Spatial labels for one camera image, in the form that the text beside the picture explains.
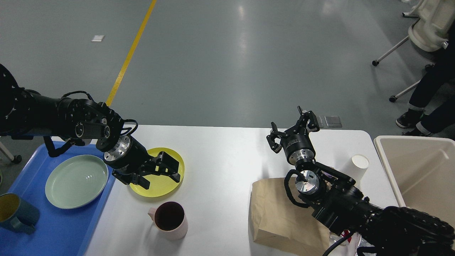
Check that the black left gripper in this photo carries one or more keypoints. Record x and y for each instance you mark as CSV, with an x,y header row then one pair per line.
x,y
128,155

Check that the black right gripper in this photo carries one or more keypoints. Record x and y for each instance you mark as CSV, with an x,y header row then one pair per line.
x,y
297,147

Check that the yellow plate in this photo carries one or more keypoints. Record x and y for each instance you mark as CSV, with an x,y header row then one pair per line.
x,y
160,185

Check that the pink mug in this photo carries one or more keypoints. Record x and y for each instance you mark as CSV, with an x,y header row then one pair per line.
x,y
170,219

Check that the white paper cup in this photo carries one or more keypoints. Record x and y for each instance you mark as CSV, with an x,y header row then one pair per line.
x,y
356,167

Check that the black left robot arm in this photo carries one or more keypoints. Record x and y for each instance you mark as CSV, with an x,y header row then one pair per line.
x,y
64,122

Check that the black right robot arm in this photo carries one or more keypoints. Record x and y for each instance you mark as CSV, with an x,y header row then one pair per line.
x,y
340,206

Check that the metal floor socket plates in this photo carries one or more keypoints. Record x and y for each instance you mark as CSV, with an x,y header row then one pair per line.
x,y
329,121

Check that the pale green plate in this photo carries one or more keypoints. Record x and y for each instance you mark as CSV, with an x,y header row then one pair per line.
x,y
76,182

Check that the brown paper bag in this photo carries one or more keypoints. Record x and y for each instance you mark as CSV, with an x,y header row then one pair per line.
x,y
279,224

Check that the blue plastic tray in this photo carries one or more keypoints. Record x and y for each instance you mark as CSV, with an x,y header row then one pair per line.
x,y
59,232

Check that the blue mug yellow inside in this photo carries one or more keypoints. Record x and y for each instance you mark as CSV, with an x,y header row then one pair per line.
x,y
17,215

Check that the beige plastic bin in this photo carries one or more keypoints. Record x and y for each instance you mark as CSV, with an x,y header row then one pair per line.
x,y
421,171

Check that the person in dark clothes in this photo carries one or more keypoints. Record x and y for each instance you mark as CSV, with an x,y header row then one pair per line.
x,y
443,116

